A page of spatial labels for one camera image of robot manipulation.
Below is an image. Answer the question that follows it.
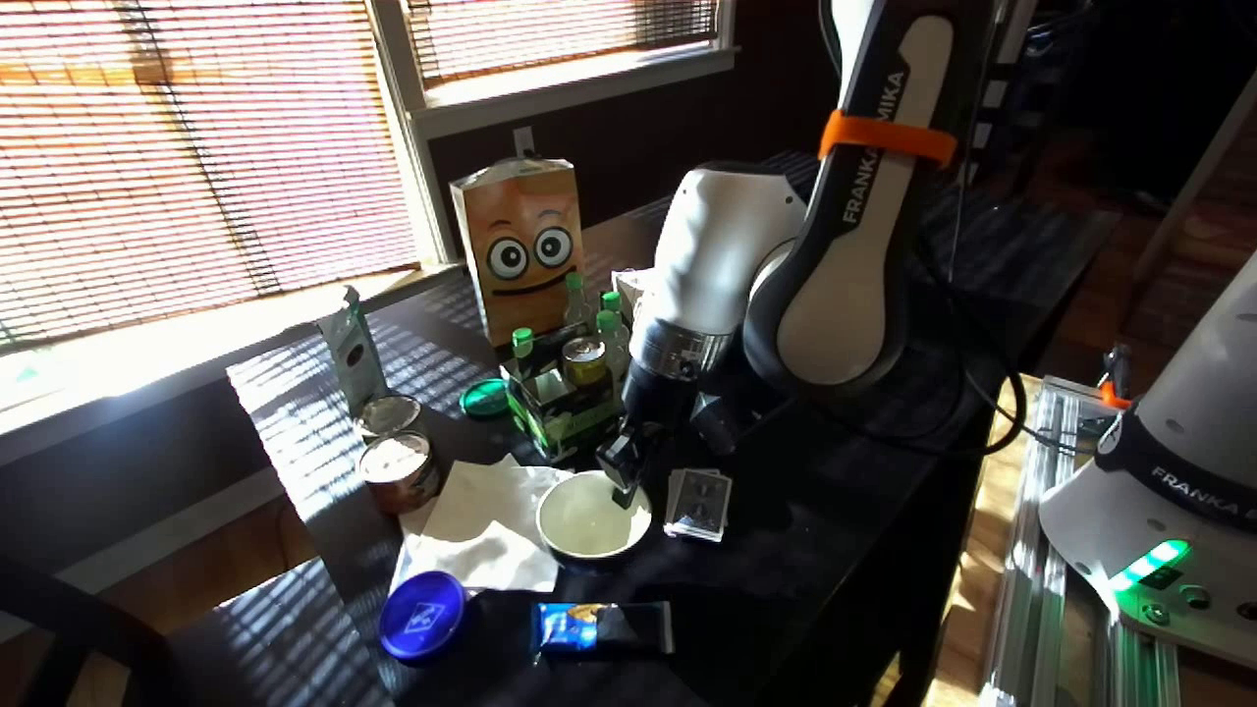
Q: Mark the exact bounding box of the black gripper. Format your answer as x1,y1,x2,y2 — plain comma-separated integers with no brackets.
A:
597,370,741,510

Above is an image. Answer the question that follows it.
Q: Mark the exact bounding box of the black bowl with white inside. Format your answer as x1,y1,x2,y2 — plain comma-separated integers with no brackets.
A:
530,468,654,565

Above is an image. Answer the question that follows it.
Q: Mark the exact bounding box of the green plastic basket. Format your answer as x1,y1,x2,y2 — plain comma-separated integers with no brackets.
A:
498,350,632,464

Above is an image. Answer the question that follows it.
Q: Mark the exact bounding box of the white paper napkin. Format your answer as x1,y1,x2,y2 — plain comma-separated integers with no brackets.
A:
387,454,582,603

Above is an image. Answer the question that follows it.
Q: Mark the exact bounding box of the blue snack packet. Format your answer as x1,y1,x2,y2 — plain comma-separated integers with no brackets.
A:
526,598,679,662

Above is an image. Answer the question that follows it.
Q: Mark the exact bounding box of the small green plastic object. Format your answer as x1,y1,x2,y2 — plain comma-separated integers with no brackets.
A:
455,372,510,426

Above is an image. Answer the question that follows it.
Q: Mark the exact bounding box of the metal tin can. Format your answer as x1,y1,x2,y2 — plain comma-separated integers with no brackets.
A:
352,434,442,519
358,390,424,443

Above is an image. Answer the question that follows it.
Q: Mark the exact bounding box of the brown smiley face cereal box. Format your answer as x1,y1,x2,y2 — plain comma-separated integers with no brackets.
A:
446,155,590,350

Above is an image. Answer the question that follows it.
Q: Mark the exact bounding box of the blue round lid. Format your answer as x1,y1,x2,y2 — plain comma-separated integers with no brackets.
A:
377,571,470,664

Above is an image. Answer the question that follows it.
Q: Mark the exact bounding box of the green and white carton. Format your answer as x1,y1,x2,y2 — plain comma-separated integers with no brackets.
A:
318,282,387,416

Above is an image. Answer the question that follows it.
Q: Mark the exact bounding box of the robot mounting stand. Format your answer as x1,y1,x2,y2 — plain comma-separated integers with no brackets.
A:
916,370,1257,707

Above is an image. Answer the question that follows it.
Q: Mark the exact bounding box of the small window blind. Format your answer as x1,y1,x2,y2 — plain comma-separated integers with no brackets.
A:
403,0,722,90

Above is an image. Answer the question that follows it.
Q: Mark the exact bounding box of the large window blind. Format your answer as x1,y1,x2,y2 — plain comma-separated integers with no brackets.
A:
0,0,424,350

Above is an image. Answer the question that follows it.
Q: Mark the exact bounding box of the dark wooden chair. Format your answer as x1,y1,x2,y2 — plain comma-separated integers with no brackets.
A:
0,556,182,707

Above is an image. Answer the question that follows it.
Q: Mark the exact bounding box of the orange cable strap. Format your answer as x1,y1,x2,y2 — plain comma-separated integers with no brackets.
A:
818,112,962,172

